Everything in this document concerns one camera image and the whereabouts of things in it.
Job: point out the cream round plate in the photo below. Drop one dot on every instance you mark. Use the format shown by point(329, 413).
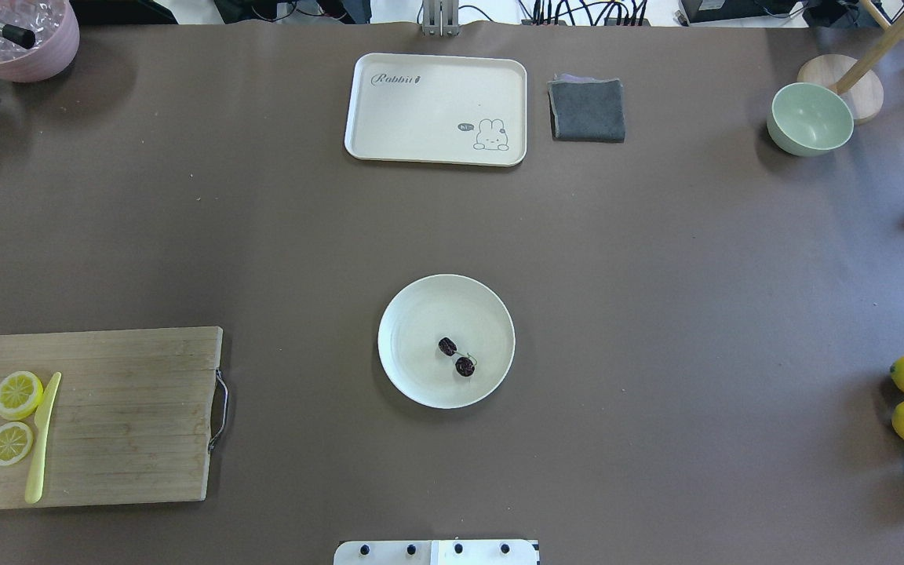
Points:
point(447, 305)

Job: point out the dark red cherry pair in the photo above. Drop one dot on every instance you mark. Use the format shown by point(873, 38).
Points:
point(464, 363)

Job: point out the cream rabbit tray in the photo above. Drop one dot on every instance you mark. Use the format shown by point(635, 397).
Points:
point(445, 109)

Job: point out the grey folded cloth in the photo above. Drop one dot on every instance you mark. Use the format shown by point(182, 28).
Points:
point(585, 109)

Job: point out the wooden cutting board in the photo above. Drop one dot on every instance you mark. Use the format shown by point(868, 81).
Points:
point(132, 419)

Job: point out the light green bowl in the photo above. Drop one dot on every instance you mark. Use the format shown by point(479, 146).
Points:
point(809, 120)

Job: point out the lemon slice upper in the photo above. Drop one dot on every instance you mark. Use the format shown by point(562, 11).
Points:
point(20, 394)

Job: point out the lemon slice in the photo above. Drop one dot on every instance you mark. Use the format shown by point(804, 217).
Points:
point(20, 394)
point(16, 440)

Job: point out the wooden cup stand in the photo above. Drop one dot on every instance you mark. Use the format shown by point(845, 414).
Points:
point(855, 81)

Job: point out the yellow plastic knife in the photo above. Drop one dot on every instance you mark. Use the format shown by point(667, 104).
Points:
point(43, 415)

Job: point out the lemon slice lower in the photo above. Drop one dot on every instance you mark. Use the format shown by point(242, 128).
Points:
point(16, 440)

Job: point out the pink bowl with ice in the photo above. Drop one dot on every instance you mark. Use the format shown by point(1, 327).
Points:
point(38, 39)

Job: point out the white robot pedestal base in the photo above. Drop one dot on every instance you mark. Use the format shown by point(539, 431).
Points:
point(437, 551)

